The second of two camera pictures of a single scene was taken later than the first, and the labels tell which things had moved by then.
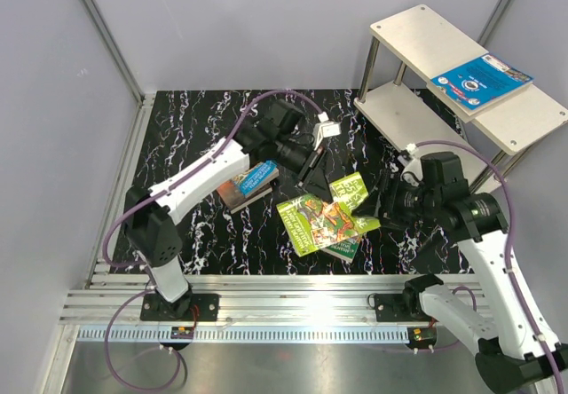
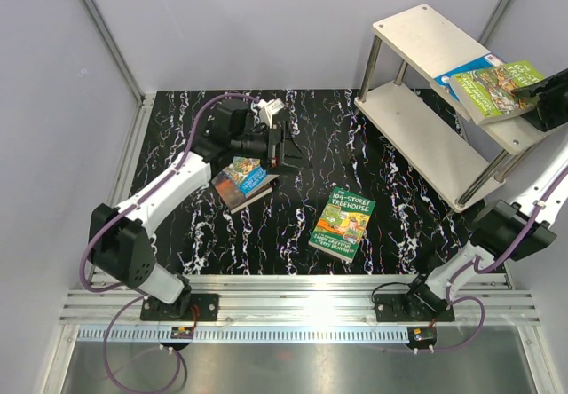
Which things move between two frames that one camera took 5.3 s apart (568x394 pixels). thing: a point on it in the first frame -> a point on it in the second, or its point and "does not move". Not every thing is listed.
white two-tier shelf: [404, 53] does not move
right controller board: [422, 337] does not move
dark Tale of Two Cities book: [235, 200] does not move
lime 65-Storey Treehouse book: [317, 223] -> [488, 94]
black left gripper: [315, 180] -> [276, 156]
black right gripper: [390, 185] -> [547, 119]
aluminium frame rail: [244, 301] does not move
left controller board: [185, 333] does not move
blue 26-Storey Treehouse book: [255, 177] does not move
